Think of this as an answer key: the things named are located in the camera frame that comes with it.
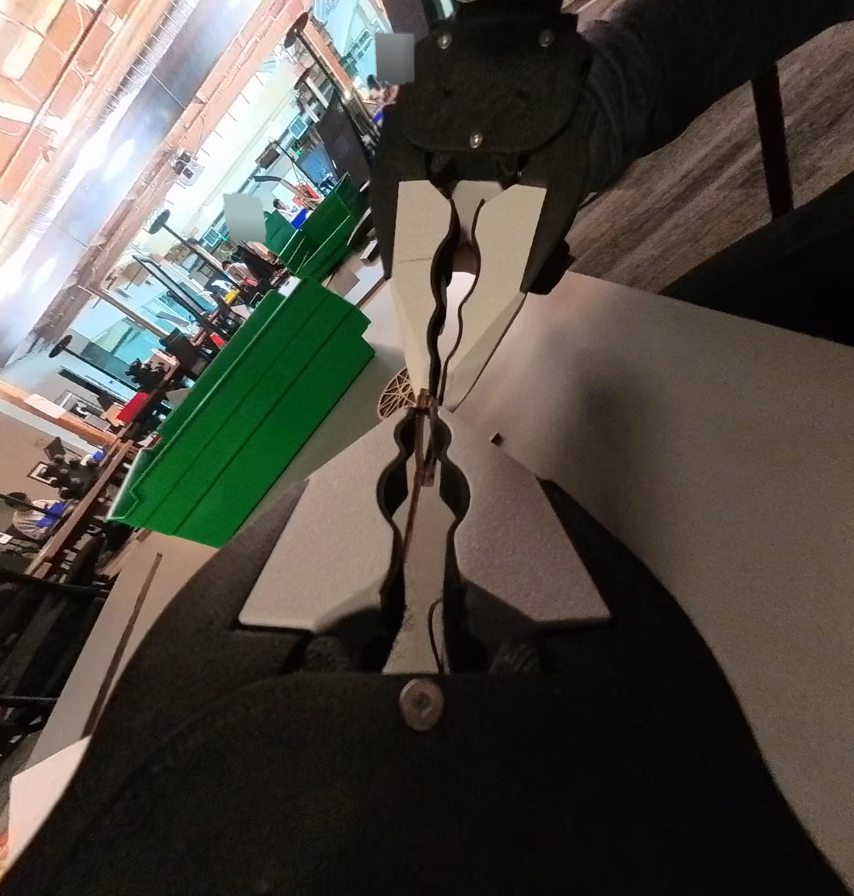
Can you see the small wooden spoked wheel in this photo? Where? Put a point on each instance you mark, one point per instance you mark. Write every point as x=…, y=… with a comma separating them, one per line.
x=399, y=395

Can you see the person's right forearm dark sleeve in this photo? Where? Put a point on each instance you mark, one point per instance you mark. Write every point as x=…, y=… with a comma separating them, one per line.
x=678, y=84

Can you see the wooden triangular frame part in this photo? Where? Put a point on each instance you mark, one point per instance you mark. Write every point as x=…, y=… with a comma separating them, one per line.
x=427, y=474

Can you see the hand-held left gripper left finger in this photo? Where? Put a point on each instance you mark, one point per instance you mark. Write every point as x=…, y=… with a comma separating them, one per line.
x=329, y=546

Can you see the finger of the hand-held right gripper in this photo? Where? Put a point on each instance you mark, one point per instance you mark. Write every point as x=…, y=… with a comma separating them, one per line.
x=416, y=280
x=504, y=245

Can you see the stack of green plastic bins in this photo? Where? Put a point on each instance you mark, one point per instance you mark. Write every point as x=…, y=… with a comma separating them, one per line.
x=259, y=420

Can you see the black stand pole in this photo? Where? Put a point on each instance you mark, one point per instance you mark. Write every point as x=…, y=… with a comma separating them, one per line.
x=773, y=140

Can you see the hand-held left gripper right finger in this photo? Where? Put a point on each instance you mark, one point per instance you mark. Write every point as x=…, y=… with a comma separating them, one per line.
x=525, y=553

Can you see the green plastic bin stack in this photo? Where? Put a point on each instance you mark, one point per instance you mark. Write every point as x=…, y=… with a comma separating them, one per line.
x=315, y=231

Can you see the paper instruction booklet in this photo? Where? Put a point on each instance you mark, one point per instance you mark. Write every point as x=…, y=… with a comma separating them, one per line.
x=49, y=784

